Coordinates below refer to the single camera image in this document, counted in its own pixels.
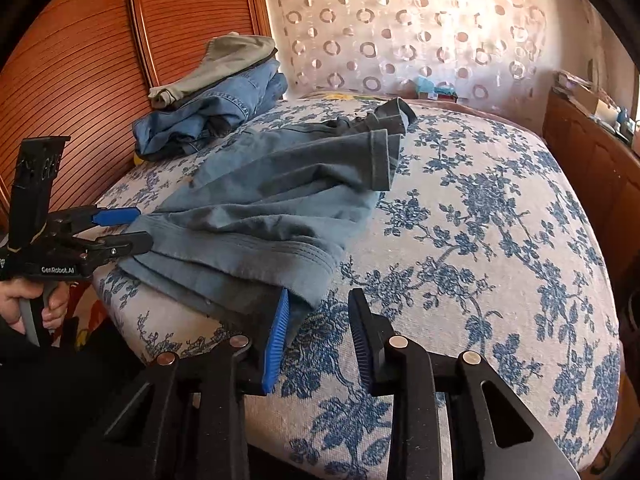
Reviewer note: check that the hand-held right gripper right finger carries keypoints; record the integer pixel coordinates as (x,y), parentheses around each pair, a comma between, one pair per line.
(362,340)

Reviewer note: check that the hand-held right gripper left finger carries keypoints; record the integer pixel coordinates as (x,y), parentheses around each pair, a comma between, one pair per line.
(276,340)

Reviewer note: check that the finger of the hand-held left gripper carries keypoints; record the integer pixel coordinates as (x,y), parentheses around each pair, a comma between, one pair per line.
(116,216)
(131,245)

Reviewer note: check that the grey-blue pants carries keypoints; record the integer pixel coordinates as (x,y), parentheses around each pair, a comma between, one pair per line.
(250,200)

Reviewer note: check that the folded olive pants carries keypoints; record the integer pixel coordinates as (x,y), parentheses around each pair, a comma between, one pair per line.
(220,65)

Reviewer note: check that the person's left hand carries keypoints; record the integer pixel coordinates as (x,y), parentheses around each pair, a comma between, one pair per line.
(10,305)

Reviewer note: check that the colourful floor mat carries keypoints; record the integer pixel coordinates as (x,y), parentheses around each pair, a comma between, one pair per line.
(82,310)

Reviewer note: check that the wooden slatted headboard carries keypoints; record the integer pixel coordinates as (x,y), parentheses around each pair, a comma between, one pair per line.
(75,85)

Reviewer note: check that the folded blue denim jeans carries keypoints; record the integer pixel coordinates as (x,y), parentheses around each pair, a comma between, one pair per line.
(210,110)

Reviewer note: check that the blue floral bedspread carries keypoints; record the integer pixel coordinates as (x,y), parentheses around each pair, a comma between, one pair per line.
(475,235)

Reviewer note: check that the colourful floral mauve blanket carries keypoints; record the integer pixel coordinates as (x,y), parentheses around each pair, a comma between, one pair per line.
(450,105)

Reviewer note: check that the box with blue cloth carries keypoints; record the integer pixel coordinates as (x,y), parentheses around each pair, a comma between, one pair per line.
(434,89)

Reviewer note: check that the long wooden cabinet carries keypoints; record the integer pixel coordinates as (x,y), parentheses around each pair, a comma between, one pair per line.
(590,160)

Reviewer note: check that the sheer curtain with circles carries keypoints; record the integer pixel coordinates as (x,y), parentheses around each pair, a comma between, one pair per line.
(400,25)

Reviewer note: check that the stack of papers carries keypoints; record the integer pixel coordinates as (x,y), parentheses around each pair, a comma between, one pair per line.
(570,80)

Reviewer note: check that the cardboard box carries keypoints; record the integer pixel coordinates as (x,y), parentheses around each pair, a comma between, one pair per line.
(592,97)

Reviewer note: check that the small dark bottle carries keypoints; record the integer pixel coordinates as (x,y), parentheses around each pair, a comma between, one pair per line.
(625,120)

